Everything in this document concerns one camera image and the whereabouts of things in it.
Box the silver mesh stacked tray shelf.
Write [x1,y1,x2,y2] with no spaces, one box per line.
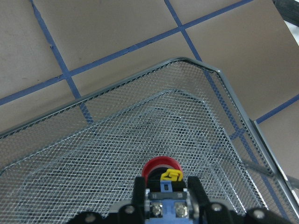
[0,58,299,224]

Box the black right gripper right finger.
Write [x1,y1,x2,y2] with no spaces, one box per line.
[187,176,231,224]

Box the red emergency stop button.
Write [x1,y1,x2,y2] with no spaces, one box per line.
[142,156,192,224]

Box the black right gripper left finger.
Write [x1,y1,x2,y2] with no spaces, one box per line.
[109,176,146,224]

